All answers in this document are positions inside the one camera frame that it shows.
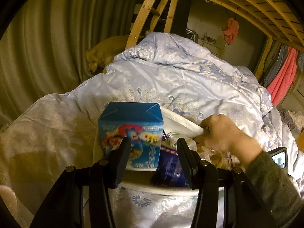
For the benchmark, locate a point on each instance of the person's right hand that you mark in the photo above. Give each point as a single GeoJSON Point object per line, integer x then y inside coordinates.
{"type": "Point", "coordinates": [223, 133]}

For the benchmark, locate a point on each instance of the clear plastic bottle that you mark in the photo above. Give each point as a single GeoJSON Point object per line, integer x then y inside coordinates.
{"type": "Point", "coordinates": [174, 137]}

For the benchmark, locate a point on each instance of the patterned cushion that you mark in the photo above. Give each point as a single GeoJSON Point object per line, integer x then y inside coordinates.
{"type": "Point", "coordinates": [293, 120]}

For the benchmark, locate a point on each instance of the wooden ladder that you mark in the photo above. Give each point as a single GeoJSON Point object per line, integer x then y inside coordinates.
{"type": "Point", "coordinates": [142, 16]}

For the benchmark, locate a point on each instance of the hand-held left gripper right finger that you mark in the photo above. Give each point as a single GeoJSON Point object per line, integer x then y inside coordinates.
{"type": "Point", "coordinates": [187, 162]}

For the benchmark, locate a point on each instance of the blue cartoon print box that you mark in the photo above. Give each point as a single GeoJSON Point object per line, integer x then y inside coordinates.
{"type": "Point", "coordinates": [133, 121]}

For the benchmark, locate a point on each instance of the white fabric storage bin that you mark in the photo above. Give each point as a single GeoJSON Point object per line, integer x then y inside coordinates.
{"type": "Point", "coordinates": [177, 123]}

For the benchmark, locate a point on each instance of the brown snack packet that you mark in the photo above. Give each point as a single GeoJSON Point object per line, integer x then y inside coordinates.
{"type": "Point", "coordinates": [213, 158]}

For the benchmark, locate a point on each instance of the grey hanging garment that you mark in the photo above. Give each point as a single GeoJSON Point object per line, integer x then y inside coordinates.
{"type": "Point", "coordinates": [273, 61]}

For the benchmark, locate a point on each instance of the white cabinet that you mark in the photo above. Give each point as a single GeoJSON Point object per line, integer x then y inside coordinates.
{"type": "Point", "coordinates": [209, 46]}

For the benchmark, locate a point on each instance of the olive green curtain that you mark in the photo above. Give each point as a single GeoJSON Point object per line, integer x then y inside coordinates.
{"type": "Point", "coordinates": [47, 40]}

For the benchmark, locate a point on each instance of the dark blue snack packet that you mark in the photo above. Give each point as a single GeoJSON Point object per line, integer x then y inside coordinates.
{"type": "Point", "coordinates": [168, 168]}

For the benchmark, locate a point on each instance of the blue floral quilt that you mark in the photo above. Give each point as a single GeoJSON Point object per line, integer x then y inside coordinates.
{"type": "Point", "coordinates": [178, 76]}

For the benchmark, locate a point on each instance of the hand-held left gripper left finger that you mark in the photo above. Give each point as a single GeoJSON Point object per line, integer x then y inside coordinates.
{"type": "Point", "coordinates": [121, 162]}

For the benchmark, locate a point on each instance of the yellow plush toy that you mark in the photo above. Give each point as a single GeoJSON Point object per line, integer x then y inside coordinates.
{"type": "Point", "coordinates": [104, 49]}

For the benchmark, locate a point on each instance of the person's right forearm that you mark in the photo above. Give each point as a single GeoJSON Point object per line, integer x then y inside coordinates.
{"type": "Point", "coordinates": [273, 187]}

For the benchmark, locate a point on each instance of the small pink hanging cloth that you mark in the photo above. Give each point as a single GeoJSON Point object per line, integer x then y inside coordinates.
{"type": "Point", "coordinates": [231, 30]}

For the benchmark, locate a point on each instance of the long pink hanging garment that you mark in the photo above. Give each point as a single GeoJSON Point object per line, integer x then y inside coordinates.
{"type": "Point", "coordinates": [282, 76]}

